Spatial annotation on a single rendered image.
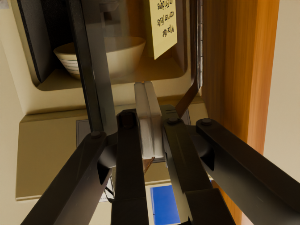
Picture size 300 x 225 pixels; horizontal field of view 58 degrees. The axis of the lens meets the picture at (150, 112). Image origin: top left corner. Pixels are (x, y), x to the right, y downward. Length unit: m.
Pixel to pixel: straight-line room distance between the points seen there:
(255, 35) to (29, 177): 0.39
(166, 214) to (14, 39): 0.38
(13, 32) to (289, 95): 0.92
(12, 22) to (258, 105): 0.40
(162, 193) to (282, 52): 0.73
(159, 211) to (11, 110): 0.70
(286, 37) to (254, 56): 0.63
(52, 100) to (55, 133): 0.06
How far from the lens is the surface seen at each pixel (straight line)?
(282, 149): 1.22
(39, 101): 0.51
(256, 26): 0.41
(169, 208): 0.48
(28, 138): 0.49
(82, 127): 0.47
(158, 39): 0.28
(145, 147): 0.17
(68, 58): 0.50
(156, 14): 0.27
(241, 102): 0.46
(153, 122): 0.16
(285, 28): 1.03
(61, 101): 0.50
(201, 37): 0.46
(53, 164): 0.46
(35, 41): 0.53
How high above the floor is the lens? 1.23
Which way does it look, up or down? 24 degrees up
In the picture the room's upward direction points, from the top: 175 degrees clockwise
